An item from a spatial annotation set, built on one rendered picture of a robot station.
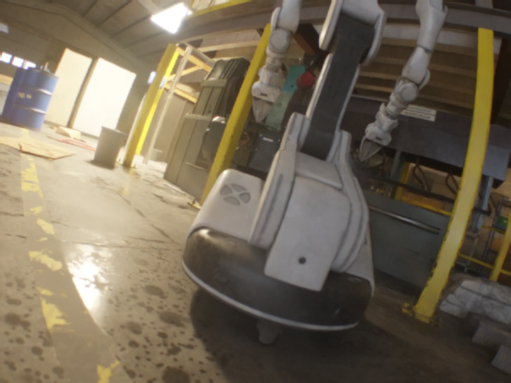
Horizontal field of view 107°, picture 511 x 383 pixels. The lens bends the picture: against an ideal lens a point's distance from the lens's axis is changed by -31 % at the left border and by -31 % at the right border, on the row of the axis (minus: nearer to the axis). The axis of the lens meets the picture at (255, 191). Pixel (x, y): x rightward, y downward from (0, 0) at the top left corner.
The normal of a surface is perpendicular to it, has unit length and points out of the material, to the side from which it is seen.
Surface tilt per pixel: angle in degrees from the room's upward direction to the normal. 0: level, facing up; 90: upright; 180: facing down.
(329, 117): 89
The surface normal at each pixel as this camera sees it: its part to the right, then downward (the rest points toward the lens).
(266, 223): -0.11, 0.23
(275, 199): 0.07, -0.28
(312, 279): 0.09, 0.07
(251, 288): -0.19, -0.04
